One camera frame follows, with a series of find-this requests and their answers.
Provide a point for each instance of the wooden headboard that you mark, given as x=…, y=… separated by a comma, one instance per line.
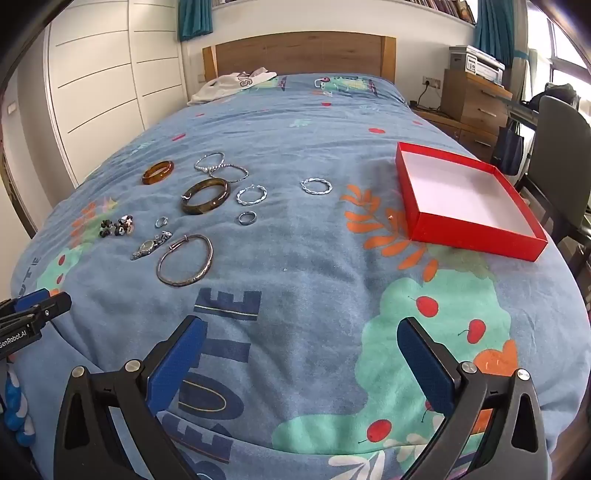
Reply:
x=300, y=55

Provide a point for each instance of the printed blue blanket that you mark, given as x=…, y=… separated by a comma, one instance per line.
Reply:
x=295, y=277

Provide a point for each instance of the desk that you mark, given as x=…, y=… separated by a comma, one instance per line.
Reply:
x=521, y=108

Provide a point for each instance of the wooden dresser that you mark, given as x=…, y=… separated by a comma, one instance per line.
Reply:
x=475, y=101

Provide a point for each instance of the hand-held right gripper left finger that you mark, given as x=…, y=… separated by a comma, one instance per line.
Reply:
x=178, y=362

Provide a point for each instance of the large plain silver bangle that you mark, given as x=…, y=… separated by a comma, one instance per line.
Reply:
x=159, y=272

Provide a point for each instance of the red cardboard box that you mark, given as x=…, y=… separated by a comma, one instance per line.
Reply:
x=475, y=240

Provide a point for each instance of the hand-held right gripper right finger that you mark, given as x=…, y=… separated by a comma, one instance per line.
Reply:
x=427, y=369

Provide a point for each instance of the white wardrobe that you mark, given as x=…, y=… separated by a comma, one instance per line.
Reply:
x=111, y=83

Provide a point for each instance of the teal curtain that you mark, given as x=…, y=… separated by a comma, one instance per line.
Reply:
x=194, y=18
x=496, y=27

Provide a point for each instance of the low wooden nightstand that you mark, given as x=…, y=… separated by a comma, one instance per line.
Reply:
x=461, y=131

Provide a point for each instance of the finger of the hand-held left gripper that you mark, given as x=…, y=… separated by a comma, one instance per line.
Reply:
x=30, y=298
x=55, y=305

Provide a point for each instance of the person's left hand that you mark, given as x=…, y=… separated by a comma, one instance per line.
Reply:
x=16, y=406

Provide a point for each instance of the wall socket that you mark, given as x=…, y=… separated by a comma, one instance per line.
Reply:
x=431, y=82

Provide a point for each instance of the grey chair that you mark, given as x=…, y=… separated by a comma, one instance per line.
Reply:
x=561, y=138

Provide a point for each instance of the amber bangle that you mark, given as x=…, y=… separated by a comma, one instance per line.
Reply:
x=154, y=181

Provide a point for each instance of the dark brown bangle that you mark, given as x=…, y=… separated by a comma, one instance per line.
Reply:
x=198, y=210

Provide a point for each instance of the white printer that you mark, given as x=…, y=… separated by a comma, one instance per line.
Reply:
x=480, y=64

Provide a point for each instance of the dark blue bag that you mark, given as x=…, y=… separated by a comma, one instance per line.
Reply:
x=510, y=145

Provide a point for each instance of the silver wristwatch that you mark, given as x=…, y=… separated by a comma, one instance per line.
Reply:
x=147, y=246

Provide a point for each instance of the white garment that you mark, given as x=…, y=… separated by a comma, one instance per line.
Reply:
x=217, y=90

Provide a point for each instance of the dark backpack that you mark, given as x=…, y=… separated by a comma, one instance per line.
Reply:
x=556, y=91

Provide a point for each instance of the twisted silver bangle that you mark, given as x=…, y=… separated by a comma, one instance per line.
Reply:
x=240, y=196

